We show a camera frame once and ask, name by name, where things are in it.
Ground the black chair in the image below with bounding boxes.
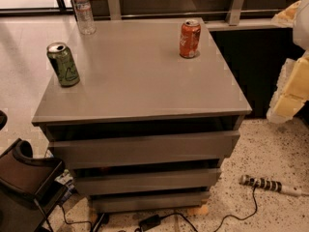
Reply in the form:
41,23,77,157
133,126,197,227
0,138,66,232

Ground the striped black white wand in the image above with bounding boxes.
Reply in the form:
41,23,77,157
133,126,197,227
239,175,309,197

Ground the left metal bracket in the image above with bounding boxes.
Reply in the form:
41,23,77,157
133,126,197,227
107,0,122,20

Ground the orange coke can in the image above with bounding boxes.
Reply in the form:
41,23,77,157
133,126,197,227
180,19,201,58

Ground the grey drawer cabinet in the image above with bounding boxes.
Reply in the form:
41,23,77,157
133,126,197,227
33,19,250,203

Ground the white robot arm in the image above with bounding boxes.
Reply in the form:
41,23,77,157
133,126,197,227
267,0,309,124

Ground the grey middle drawer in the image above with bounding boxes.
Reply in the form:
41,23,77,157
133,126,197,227
74,168,221,195

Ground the grey top drawer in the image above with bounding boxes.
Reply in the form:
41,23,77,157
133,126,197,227
49,130,239,169

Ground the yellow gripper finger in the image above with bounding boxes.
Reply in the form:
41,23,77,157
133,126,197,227
271,0,301,28
267,57,309,124

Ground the black floor cable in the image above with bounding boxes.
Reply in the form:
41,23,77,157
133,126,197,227
59,186,259,232

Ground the right metal bracket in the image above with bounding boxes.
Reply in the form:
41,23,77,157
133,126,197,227
225,0,244,26

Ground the grey drawer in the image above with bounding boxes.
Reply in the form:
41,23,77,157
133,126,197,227
92,191,210,213
49,130,239,169
74,168,221,195

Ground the clear plastic water bottle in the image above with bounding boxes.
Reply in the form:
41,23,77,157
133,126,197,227
71,0,96,35

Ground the grey bottom drawer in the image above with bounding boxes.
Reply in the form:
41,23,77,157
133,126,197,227
92,191,210,213

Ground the metal bracket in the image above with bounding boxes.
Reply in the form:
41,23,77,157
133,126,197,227
107,0,122,20
225,0,244,26

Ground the black power adapter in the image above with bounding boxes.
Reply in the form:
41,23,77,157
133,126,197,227
139,215,161,232

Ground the green soda can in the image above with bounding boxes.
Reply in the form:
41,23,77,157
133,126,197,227
46,43,80,87

